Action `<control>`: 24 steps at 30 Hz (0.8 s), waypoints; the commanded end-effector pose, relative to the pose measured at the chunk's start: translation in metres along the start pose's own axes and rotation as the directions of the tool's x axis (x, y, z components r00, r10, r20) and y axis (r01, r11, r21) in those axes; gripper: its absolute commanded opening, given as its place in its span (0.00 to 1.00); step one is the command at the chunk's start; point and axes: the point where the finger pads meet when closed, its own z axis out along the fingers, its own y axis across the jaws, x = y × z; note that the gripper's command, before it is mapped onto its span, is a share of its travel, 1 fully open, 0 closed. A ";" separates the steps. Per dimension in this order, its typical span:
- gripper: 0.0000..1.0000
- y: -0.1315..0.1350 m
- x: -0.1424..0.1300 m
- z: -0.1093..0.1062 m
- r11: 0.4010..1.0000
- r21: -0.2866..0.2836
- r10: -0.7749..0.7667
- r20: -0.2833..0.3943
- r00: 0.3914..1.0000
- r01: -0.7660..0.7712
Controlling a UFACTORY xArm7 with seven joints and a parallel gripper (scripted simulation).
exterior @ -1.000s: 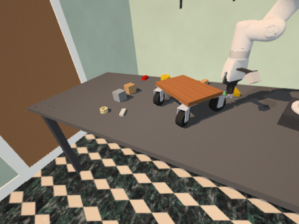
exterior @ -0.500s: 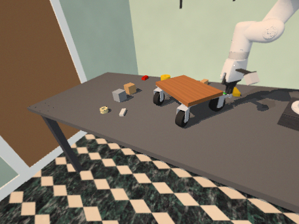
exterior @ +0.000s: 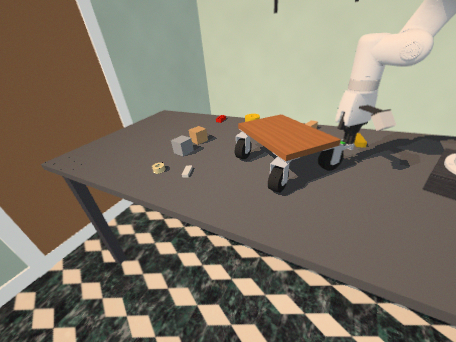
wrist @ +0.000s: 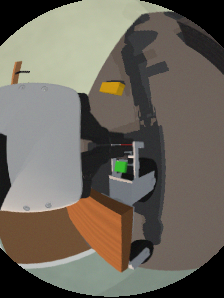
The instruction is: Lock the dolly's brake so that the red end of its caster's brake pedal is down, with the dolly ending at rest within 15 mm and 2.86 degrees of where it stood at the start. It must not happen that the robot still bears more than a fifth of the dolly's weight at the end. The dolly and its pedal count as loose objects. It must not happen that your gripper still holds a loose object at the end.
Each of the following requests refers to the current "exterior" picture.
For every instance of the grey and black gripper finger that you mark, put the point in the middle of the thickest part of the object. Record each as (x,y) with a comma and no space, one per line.
(356,130)
(348,136)

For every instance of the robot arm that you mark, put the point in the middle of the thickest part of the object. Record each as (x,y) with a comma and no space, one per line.
(406,48)

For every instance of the brown wooden dolly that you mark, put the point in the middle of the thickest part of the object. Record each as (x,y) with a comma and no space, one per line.
(288,139)

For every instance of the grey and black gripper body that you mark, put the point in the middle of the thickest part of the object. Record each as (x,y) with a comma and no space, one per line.
(350,103)

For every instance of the tan roll of masking tape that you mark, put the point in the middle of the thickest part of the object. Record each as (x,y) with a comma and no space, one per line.
(160,169)

